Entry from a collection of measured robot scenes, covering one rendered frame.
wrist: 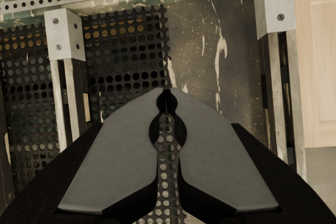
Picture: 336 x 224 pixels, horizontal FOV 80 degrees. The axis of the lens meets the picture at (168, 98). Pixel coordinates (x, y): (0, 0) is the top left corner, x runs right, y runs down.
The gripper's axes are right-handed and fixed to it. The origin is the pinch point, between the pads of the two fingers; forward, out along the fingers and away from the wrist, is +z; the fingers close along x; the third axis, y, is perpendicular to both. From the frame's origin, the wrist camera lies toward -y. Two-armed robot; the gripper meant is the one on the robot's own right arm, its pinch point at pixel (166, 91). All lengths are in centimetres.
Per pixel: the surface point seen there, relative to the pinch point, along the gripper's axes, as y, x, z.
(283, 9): -0.5, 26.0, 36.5
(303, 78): 14.6, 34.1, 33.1
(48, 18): 4, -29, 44
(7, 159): 42, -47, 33
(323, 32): 5, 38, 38
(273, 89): 15.2, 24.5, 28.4
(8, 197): 51, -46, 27
